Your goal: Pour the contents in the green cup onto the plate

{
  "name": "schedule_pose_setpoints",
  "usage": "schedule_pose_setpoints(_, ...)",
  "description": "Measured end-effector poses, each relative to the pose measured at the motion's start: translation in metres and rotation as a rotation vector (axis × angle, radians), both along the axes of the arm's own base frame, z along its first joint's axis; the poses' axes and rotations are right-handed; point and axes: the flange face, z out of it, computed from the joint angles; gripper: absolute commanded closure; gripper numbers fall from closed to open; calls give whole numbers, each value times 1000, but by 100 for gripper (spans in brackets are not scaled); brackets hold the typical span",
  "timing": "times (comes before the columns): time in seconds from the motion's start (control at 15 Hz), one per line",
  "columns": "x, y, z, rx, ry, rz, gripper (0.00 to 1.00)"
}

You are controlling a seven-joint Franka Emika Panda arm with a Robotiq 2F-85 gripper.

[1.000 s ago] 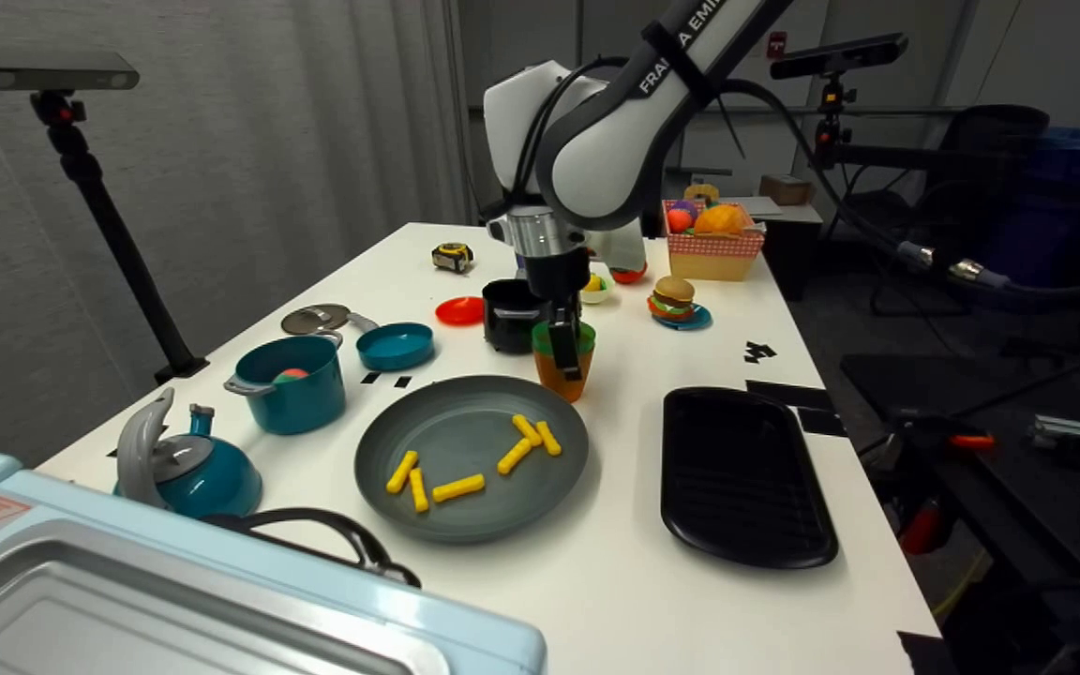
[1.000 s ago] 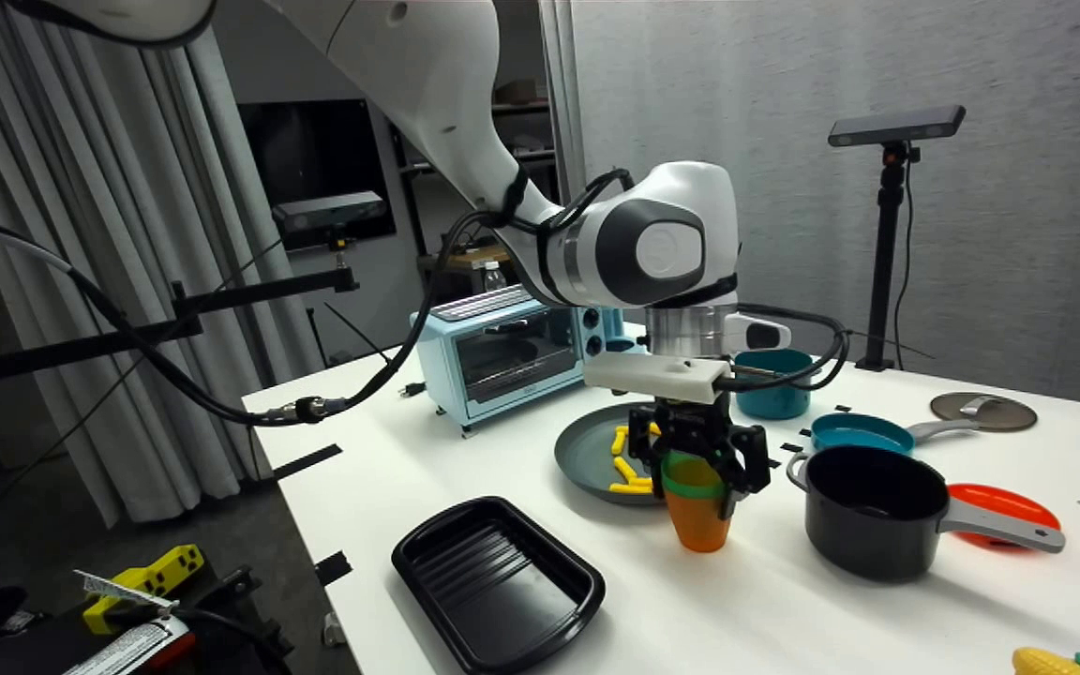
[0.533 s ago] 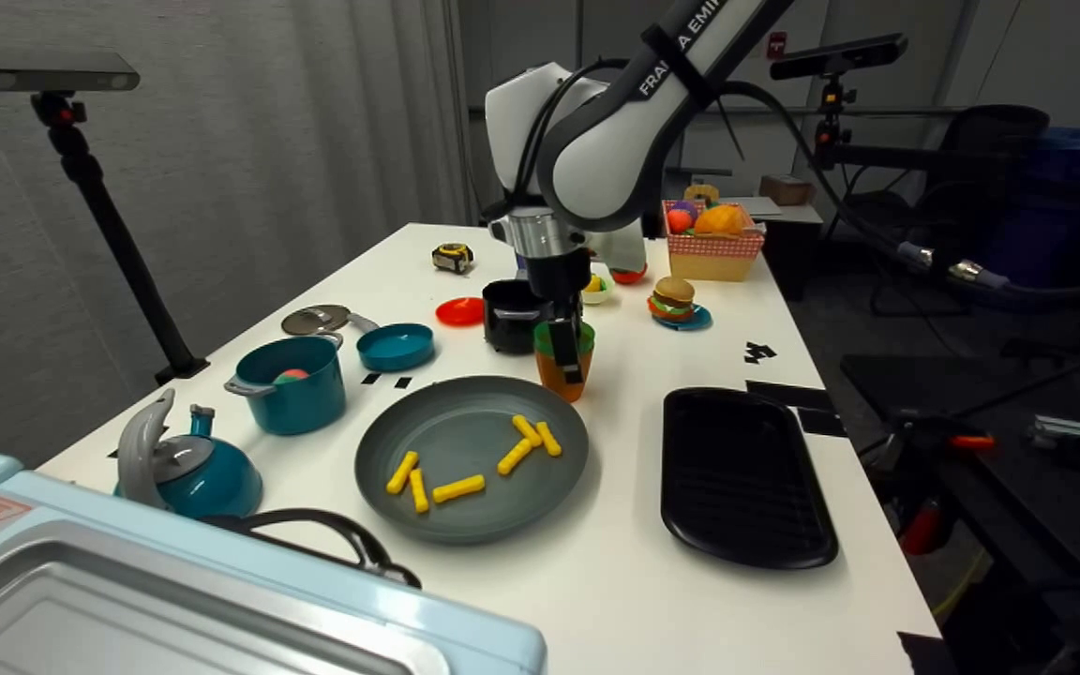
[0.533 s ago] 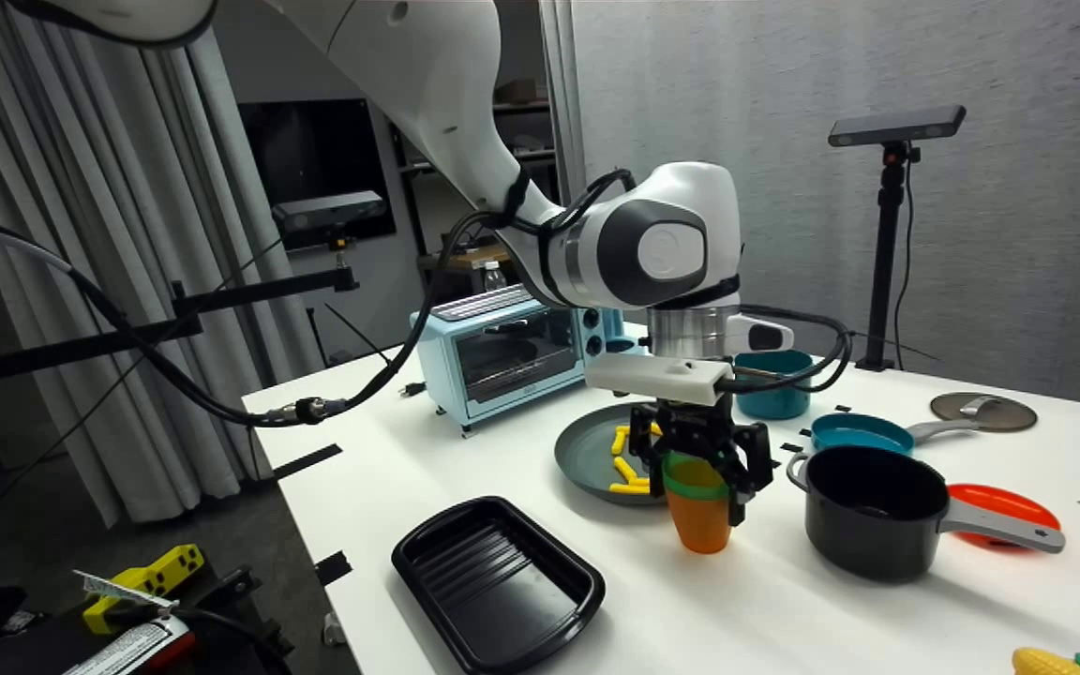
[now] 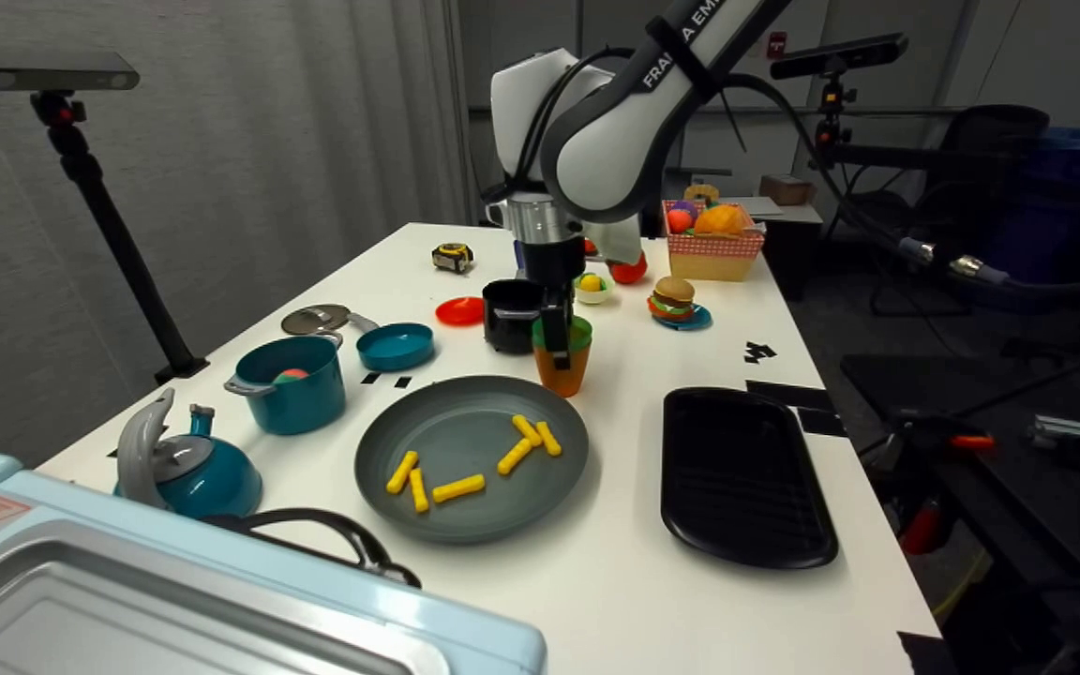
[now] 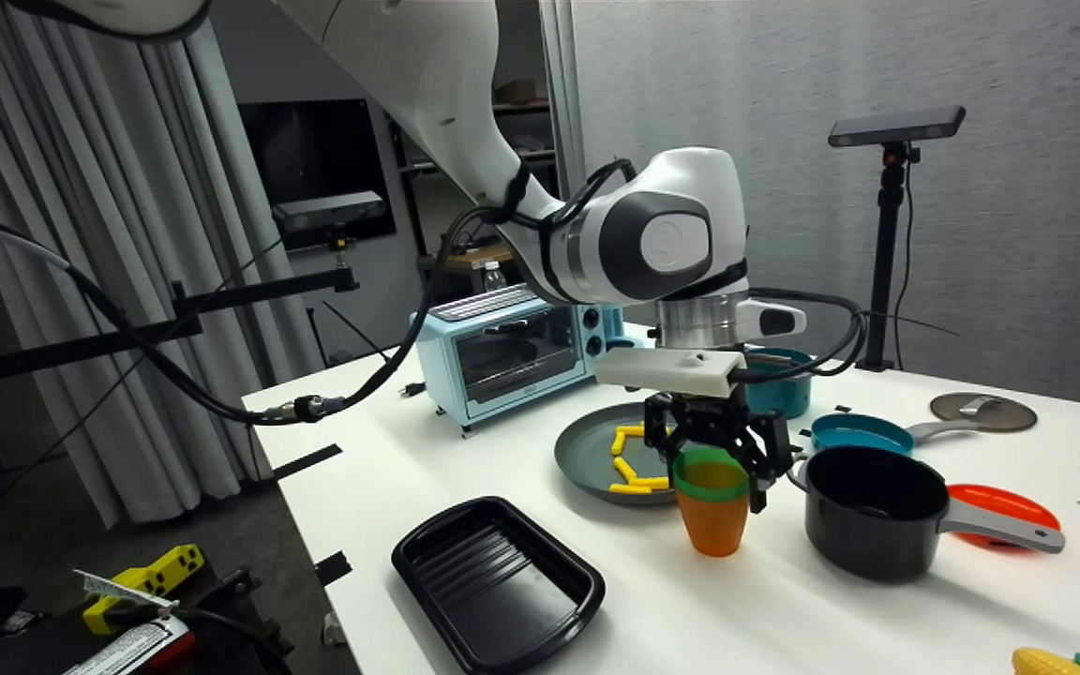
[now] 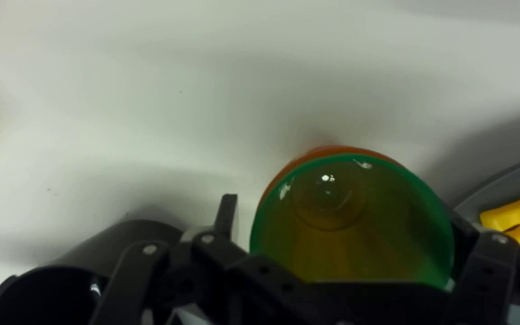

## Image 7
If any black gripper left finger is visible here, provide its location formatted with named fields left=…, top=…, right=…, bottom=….
left=91, top=192, right=335, bottom=325

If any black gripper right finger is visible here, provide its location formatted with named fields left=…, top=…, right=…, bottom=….
left=446, top=205, right=520, bottom=325

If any orange cup green rim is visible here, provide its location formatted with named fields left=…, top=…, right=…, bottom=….
left=248, top=144, right=457, bottom=290

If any grey round plate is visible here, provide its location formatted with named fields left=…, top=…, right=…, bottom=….
left=454, top=151, right=520, bottom=254

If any black saucepan grey handle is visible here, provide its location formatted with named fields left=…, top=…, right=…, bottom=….
left=0, top=218, right=185, bottom=325

